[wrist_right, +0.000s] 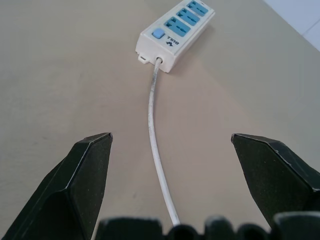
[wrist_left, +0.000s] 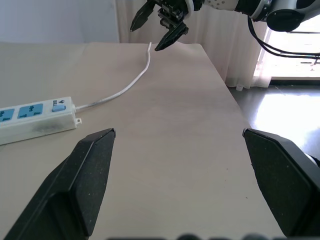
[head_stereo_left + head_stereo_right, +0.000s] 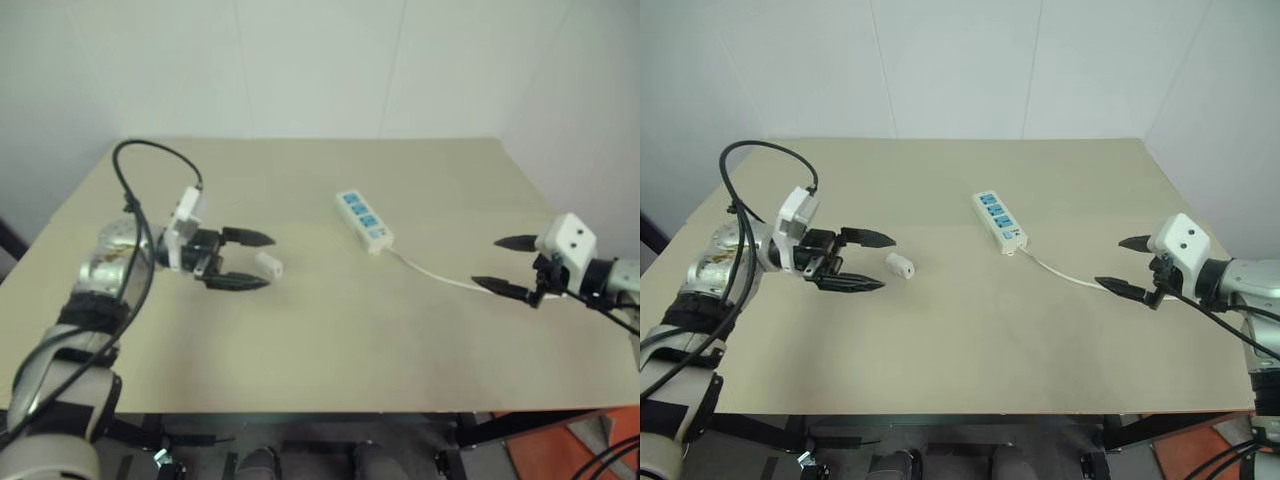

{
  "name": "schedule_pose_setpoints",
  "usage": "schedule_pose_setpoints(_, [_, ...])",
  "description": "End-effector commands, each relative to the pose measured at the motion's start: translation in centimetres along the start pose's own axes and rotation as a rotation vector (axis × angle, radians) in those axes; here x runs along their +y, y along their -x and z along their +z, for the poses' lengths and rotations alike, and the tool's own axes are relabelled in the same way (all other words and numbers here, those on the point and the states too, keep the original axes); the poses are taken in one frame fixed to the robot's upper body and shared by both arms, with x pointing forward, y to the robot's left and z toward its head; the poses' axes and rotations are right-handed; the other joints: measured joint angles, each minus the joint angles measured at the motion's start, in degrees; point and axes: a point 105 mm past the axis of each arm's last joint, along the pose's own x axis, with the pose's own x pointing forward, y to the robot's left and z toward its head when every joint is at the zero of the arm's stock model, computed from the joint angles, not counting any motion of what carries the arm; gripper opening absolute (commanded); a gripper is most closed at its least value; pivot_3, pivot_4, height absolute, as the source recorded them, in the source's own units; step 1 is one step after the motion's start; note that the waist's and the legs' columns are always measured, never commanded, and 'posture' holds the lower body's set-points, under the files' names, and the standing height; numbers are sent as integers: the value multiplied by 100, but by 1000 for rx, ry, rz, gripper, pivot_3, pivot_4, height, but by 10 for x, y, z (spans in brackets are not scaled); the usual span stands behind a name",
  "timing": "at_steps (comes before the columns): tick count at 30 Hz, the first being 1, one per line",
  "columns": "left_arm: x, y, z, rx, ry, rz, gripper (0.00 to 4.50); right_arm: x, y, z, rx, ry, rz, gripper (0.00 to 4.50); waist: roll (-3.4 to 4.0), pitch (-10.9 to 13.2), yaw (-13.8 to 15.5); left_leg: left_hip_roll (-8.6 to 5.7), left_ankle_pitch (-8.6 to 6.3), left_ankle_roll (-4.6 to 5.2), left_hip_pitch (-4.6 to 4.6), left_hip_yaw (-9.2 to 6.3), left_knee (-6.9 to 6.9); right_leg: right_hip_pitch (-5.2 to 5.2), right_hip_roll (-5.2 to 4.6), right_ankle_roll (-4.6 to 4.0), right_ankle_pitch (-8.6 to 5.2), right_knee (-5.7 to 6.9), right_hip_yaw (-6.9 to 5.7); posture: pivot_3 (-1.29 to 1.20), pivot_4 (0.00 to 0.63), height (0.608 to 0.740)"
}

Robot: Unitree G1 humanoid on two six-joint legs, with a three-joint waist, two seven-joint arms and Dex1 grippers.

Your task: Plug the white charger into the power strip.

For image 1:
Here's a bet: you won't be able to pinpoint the white power cable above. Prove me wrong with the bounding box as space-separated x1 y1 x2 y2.
148 56 181 226

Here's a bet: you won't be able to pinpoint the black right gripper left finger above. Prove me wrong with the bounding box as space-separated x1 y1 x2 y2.
1 132 114 240

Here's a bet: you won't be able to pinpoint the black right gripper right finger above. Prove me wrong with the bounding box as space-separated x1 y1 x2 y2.
230 133 320 229

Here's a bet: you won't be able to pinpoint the white power strip blue sockets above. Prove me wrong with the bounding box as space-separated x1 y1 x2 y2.
135 0 216 74

